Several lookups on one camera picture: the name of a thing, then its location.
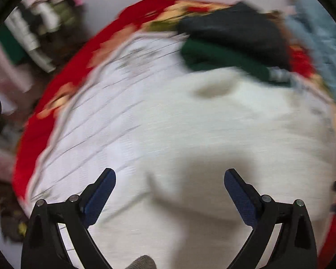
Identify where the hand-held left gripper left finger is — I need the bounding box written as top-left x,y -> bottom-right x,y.
21,168 -> 116,269

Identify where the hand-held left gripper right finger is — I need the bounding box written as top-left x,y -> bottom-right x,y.
224,169 -> 318,269

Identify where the white garment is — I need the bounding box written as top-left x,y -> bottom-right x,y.
67,67 -> 336,269

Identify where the pile of clothes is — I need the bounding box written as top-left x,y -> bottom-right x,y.
0,0 -> 86,75

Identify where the grey cloth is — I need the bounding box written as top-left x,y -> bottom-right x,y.
127,255 -> 157,269

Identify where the white lined bed sheet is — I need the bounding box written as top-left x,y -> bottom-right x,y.
28,31 -> 191,202

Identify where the red floral blanket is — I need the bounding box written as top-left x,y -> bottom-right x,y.
13,0 -> 336,269

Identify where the dark green garment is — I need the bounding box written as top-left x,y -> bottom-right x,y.
181,39 -> 293,87

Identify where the black garment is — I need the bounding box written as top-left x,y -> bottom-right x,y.
176,1 -> 293,72

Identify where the grey-blue cloth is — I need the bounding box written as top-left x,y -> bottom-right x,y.
283,0 -> 336,107

